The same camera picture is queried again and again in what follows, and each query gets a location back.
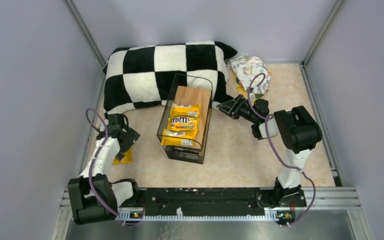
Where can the black wire shelf wooden top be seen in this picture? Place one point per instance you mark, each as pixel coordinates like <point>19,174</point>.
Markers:
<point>187,89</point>

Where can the yellow candy bag on shelf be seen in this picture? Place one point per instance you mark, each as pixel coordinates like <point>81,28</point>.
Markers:
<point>178,138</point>

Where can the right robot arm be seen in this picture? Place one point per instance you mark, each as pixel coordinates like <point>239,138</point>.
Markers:
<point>299,132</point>

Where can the black white checkered pillow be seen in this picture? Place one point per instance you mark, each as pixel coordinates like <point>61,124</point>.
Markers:
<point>142,77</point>

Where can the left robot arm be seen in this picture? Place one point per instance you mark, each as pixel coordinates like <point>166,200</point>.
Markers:
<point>93,198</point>

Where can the yellow peanut M&M bag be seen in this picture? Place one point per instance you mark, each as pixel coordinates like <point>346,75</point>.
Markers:
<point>183,123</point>

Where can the patterned white cloth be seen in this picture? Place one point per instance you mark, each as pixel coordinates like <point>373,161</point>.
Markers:
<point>244,66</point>

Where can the yellow candy bag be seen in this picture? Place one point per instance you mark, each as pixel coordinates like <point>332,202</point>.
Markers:
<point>178,138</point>
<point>190,110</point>
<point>126,159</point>

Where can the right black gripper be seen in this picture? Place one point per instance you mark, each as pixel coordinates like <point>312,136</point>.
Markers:
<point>233,106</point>

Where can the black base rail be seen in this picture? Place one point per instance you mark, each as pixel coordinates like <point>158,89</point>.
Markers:
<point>219,204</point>

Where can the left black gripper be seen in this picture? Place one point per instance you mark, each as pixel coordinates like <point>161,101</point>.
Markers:
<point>127,138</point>

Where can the yellow candy bag back side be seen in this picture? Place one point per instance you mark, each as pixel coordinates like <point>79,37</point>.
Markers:
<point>190,110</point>

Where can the yellow cloth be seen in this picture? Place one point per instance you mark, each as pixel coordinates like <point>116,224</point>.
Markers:
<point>259,87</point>

